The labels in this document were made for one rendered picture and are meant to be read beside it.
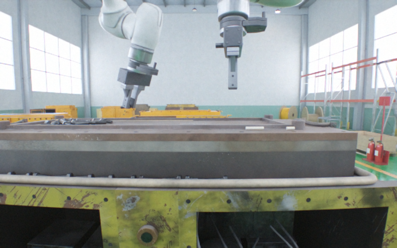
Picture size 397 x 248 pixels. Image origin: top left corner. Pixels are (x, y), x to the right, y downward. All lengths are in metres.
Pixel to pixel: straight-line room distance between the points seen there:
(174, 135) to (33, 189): 0.40
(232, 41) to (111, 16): 0.49
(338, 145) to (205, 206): 0.41
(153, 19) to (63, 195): 0.61
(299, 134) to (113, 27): 0.74
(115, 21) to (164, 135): 0.49
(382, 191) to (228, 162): 0.41
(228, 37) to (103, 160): 0.48
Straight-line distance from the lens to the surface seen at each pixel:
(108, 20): 0.88
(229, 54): 0.53
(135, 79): 0.80
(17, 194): 0.71
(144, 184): 0.53
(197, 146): 0.55
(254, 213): 0.90
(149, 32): 0.77
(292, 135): 0.59
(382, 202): 0.71
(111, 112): 9.90
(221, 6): 0.60
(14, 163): 0.80
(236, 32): 0.54
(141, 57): 0.78
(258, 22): 0.59
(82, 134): 0.64
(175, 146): 0.55
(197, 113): 3.28
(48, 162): 0.72
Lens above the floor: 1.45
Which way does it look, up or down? 6 degrees down
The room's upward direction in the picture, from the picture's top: straight up
